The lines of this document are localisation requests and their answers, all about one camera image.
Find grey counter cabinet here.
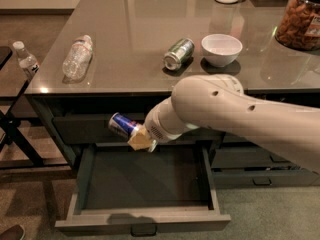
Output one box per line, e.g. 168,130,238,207
24,0,320,238

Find brown shoe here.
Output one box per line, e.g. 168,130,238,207
0,224,25,240

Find dark side table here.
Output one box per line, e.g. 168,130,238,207
0,45,67,169

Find clear plastic water bottle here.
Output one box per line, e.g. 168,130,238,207
62,35,93,81

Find blue silver redbull can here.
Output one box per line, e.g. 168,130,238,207
108,113,141,140

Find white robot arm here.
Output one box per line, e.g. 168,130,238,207
128,74,320,173

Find open grey middle drawer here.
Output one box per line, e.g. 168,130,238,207
56,145,231,237

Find small water bottle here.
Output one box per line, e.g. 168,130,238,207
13,41,40,81

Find grey middle right drawer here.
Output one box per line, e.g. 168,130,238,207
212,146,292,169

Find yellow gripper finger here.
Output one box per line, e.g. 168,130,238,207
128,126,157,152

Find grey bottom right drawer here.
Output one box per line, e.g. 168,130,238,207
212,170,319,188

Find grey top left drawer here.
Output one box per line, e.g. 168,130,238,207
52,113,224,145

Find green silver soda can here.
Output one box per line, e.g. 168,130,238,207
163,38,195,71

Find clear jar of snacks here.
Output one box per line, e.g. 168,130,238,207
275,0,320,51

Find white ceramic bowl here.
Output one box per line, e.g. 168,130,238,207
201,34,243,67

